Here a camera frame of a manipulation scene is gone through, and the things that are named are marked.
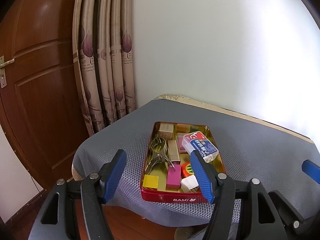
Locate red gold metal tin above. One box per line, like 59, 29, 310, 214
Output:
140, 121, 216, 203

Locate grey mesh mat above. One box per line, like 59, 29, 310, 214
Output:
73, 99, 319, 227

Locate beige patterned curtain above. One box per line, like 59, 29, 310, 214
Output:
72, 0, 136, 135

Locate orange small block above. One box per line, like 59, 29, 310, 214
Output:
176, 124, 190, 133

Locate gold rectangular tube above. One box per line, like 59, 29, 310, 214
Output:
168, 140, 181, 164

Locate brown wooden door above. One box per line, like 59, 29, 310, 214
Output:
1, 0, 89, 189

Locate pink block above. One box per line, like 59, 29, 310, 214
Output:
166, 164, 181, 190

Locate white eraser block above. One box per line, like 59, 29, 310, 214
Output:
181, 174, 199, 193

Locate metal binder clips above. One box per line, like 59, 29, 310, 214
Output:
145, 137, 175, 174

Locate pink flat eraser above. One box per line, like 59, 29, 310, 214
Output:
176, 133, 187, 154

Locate yellow block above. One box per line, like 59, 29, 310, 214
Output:
142, 174, 159, 190

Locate metal door handle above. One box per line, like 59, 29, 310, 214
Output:
0, 55, 15, 88

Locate red round tape measure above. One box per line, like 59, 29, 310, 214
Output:
181, 162, 194, 178

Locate beige printed small box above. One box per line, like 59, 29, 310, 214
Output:
158, 122, 174, 140

